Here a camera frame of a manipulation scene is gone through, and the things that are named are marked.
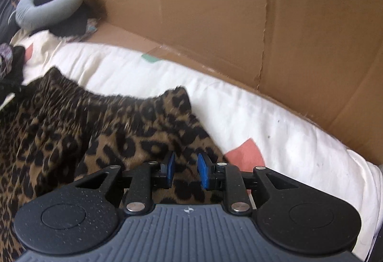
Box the brown cardboard sheet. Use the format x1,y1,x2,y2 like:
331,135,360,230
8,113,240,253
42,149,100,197
69,0,383,165

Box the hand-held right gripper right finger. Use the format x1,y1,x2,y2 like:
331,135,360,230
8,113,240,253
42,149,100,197
197,153,300,215

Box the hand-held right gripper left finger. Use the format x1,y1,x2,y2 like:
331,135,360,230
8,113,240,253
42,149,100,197
73,151,176,216

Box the grey neck pillow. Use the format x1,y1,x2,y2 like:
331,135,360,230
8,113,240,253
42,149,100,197
15,0,84,31

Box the floral patterned cloth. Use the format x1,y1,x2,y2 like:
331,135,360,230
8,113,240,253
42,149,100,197
84,18,99,37

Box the black cloth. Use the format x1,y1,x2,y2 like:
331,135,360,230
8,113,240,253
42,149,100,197
48,6,90,38

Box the black garment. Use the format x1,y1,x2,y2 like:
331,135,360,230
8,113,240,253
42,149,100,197
0,42,26,107

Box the cream bear print bed sheet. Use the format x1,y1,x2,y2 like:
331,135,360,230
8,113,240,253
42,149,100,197
10,30,382,262

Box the leopard print pants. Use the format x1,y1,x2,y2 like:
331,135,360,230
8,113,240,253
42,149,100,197
0,66,231,262

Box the dark grey pillow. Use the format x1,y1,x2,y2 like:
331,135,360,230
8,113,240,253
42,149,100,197
0,0,18,44

